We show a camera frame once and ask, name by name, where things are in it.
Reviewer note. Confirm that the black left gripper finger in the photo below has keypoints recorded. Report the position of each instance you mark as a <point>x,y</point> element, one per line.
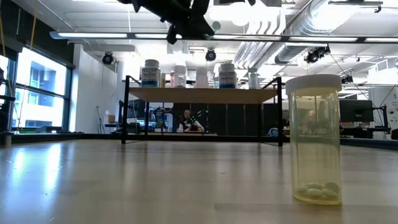
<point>172,34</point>
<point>196,29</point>

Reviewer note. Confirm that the yellow vial white cap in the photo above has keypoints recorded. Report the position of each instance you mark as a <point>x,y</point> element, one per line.
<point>314,140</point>

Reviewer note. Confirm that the wooden shelf black metal legs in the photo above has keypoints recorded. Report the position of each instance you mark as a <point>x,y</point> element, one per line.
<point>202,96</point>

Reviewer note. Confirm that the long LED light bar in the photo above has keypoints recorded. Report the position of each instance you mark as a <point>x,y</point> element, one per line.
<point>93,35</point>

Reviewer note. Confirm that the person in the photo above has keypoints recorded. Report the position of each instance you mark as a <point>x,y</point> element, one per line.
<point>189,124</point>

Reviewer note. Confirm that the dark partition panels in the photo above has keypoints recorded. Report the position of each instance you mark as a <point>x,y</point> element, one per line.
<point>236,119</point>

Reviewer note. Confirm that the thin light stand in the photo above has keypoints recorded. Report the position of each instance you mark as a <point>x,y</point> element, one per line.
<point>99,119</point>

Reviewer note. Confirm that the large window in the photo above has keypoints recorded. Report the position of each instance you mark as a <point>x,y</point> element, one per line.
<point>40,93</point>

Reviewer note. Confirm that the black computer monitor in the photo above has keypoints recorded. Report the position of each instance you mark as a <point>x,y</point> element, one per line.
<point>356,110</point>

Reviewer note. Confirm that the silver ventilation duct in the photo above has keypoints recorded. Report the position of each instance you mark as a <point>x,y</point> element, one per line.
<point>298,46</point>

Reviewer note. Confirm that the black table edge bracket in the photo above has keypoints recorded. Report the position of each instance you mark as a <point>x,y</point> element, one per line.
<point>62,137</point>

